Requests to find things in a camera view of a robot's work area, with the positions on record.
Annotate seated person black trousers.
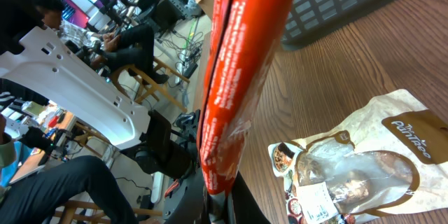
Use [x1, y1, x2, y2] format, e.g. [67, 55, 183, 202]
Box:
[31, 0, 169, 84]

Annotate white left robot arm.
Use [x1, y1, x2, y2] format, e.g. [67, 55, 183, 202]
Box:
[1, 0, 196, 179]

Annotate person in foreground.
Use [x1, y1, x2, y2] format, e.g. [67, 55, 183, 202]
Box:
[0, 111, 141, 224]

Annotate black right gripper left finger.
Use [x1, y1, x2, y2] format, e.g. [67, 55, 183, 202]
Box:
[162, 169, 210, 224]

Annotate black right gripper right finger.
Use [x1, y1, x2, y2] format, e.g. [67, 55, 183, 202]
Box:
[228, 173, 270, 224]

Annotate beige snack pouch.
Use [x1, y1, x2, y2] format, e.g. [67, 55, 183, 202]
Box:
[268, 90, 447, 223]

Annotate wooden stool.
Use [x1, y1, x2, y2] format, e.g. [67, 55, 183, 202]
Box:
[108, 64, 187, 113]

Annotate red coffee stick sachet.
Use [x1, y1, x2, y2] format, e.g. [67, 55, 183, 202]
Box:
[198, 0, 293, 196]

